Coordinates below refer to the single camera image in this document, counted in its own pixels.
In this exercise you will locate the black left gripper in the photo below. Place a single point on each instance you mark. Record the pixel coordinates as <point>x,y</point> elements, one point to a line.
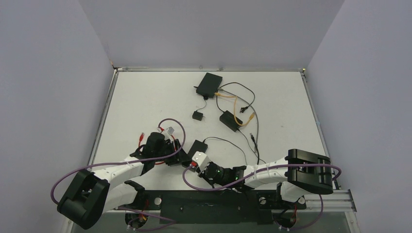
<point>180,157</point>

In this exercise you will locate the large black network switch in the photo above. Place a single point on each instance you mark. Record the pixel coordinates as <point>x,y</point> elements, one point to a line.
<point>209,85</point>

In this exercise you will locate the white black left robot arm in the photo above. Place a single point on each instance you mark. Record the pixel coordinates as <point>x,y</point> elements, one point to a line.
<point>92,193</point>

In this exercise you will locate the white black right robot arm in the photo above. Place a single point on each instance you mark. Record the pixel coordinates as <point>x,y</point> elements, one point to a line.
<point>297,174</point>

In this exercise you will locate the black power adapter brick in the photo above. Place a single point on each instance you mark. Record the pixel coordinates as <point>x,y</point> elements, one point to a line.
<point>228,119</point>

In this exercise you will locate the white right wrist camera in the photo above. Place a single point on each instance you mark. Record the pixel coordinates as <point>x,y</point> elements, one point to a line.
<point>201,160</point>

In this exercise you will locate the small black wall adapter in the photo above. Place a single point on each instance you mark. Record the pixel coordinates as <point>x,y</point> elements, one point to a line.
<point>197,116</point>

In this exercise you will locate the black mounting base plate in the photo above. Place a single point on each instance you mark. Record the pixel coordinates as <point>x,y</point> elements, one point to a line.
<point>219,207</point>

